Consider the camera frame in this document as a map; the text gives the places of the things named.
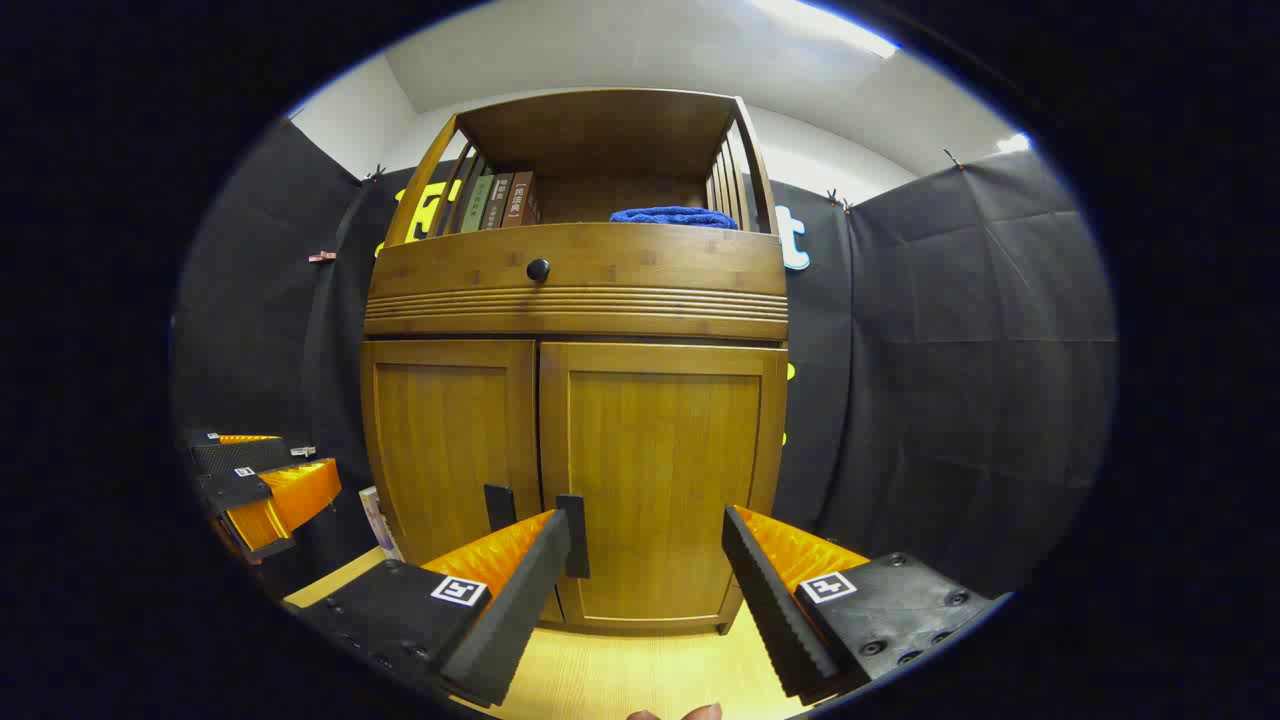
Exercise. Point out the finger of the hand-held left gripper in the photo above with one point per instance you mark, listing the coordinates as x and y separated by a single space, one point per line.
240 455
232 490

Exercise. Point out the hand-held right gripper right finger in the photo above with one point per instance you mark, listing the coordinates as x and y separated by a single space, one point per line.
775 620

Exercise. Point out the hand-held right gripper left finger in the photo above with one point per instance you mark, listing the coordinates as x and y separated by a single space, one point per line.
520 610

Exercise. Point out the wooden shoe cabinet door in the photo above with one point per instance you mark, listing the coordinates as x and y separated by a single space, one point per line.
440 440
660 450

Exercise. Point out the wooden double-door shoe cabinet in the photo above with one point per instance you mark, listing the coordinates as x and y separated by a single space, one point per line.
600 130

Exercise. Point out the white printed packet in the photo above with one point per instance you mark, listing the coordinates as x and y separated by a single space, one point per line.
380 525

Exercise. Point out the black backdrop cloth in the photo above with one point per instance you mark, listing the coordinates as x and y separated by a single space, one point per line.
950 350

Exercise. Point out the black round drawer knob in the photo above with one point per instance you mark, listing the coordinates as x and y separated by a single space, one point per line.
538 270

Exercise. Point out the green book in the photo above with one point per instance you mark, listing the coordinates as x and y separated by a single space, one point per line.
477 205

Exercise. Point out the brown book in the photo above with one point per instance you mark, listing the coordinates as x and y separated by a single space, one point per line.
497 203

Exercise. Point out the wooden drawer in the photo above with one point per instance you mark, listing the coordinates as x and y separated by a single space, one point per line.
650 262

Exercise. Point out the red-brown book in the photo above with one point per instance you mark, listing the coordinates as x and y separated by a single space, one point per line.
520 200

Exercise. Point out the blue folded towel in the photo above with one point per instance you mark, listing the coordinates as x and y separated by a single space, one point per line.
675 217

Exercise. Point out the small ceiling light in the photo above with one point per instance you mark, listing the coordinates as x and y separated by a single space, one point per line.
1013 143

